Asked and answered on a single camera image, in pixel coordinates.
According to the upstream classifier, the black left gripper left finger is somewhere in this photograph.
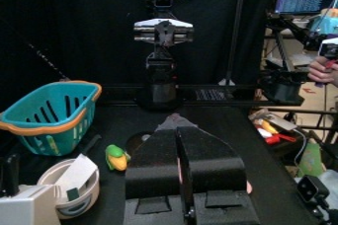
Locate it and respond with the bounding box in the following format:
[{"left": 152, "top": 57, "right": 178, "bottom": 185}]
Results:
[{"left": 124, "top": 113, "right": 185, "bottom": 225}]

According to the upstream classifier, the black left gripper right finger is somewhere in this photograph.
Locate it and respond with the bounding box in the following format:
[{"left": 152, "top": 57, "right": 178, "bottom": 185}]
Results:
[{"left": 173, "top": 113, "right": 261, "bottom": 225}]

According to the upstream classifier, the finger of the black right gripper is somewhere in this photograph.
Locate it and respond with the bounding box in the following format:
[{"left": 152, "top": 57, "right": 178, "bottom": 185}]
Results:
[
  {"left": 164, "top": 21, "right": 176, "bottom": 48},
  {"left": 153, "top": 21, "right": 166, "bottom": 48}
]

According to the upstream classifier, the white black handheld device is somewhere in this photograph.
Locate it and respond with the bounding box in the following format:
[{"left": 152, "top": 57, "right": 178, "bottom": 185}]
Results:
[{"left": 316, "top": 37, "right": 338, "bottom": 71}]

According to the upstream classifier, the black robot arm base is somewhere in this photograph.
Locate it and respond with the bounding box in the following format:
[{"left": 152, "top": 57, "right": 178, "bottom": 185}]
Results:
[{"left": 257, "top": 69, "right": 308, "bottom": 107}]

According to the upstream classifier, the person's hand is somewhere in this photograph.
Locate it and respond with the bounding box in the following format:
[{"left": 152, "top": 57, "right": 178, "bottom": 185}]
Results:
[{"left": 305, "top": 55, "right": 338, "bottom": 88}]

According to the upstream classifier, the yellow green toy corn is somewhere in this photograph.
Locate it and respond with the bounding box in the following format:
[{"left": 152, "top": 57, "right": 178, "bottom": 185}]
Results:
[{"left": 104, "top": 143, "right": 132, "bottom": 172}]

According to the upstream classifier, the black round lid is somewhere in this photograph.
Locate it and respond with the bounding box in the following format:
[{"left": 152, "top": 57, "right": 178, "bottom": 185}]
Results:
[{"left": 124, "top": 131, "right": 156, "bottom": 155}]

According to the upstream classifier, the white toy pot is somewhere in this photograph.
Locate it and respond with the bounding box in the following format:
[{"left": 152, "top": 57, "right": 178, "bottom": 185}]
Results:
[{"left": 37, "top": 158, "right": 101, "bottom": 220}]

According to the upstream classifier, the yellow toy piece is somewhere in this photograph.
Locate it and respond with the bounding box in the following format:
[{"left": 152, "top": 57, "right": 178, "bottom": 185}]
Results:
[{"left": 256, "top": 118, "right": 280, "bottom": 134}]

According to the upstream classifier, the red toy piece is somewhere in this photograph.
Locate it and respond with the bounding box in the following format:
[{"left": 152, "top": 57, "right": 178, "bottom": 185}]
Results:
[{"left": 264, "top": 132, "right": 296, "bottom": 145}]

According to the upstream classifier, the black perforated vent plate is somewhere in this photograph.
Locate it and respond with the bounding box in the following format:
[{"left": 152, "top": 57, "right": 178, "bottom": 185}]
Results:
[{"left": 193, "top": 89, "right": 228, "bottom": 102}]

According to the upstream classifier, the teal basket orange rim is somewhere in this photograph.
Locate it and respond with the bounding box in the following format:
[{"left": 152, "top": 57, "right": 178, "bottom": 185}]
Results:
[{"left": 0, "top": 80, "right": 102, "bottom": 157}]

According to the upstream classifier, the white toy knife block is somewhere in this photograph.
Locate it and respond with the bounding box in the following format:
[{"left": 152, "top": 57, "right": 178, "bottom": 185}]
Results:
[{"left": 0, "top": 184, "right": 61, "bottom": 225}]

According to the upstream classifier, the black vertical frame pole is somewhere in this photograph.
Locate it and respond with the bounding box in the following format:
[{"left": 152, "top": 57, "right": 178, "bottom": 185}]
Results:
[{"left": 217, "top": 0, "right": 248, "bottom": 87}]

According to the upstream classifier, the white toy knife black handle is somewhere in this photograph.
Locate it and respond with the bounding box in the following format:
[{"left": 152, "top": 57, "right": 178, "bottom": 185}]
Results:
[{"left": 54, "top": 134, "right": 102, "bottom": 201}]

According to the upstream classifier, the white cable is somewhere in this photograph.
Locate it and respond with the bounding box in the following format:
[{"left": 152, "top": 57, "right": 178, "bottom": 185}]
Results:
[{"left": 291, "top": 129, "right": 309, "bottom": 168}]

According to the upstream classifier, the diagonal brace cable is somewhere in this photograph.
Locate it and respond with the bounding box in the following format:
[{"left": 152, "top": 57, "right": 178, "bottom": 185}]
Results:
[{"left": 25, "top": 40, "right": 72, "bottom": 81}]

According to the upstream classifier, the black table-level camera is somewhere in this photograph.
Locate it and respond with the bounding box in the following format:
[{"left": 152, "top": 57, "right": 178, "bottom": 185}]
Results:
[{"left": 295, "top": 174, "right": 331, "bottom": 205}]

